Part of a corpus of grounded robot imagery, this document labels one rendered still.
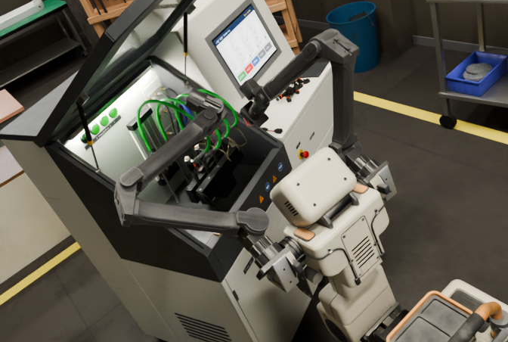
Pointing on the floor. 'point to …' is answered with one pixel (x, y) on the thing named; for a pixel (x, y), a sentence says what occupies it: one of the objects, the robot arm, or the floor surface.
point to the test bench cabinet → (197, 306)
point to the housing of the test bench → (78, 212)
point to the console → (318, 107)
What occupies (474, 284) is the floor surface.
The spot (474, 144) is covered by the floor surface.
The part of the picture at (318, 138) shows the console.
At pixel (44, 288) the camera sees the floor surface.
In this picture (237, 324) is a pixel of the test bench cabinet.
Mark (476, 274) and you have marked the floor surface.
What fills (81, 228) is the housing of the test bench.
